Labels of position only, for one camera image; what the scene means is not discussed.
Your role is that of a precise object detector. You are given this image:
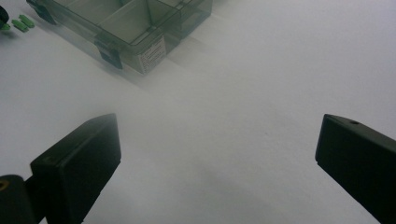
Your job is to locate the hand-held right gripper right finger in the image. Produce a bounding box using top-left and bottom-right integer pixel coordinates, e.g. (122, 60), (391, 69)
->
(315, 113), (396, 224)

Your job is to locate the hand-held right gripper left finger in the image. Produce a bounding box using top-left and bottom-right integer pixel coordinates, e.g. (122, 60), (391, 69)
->
(30, 113), (122, 224)

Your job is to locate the smoky clear plastic organizer box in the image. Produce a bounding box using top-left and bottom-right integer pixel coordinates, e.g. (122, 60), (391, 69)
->
(25, 0), (215, 76)

